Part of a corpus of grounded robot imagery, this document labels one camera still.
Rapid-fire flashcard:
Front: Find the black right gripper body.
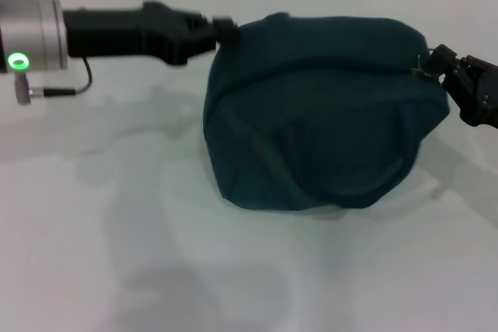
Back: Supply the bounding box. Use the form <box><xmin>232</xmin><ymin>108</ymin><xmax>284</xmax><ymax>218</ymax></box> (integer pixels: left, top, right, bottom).
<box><xmin>440</xmin><ymin>54</ymin><xmax>498</xmax><ymax>129</ymax></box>

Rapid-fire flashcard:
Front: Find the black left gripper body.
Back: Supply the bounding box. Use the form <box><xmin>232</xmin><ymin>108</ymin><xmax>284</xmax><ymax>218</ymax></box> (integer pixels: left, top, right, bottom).
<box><xmin>61</xmin><ymin>0</ymin><xmax>219</xmax><ymax>68</ymax></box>

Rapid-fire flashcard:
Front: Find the dark teal fabric lunch bag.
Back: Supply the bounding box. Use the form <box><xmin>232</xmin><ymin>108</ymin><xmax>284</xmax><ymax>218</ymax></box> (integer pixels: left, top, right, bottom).
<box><xmin>202</xmin><ymin>12</ymin><xmax>452</xmax><ymax>212</ymax></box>

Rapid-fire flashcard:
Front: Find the grey left arm cable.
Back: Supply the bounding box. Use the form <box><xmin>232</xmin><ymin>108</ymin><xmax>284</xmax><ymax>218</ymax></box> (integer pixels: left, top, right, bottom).
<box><xmin>15</xmin><ymin>57</ymin><xmax>93</xmax><ymax>106</ymax></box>

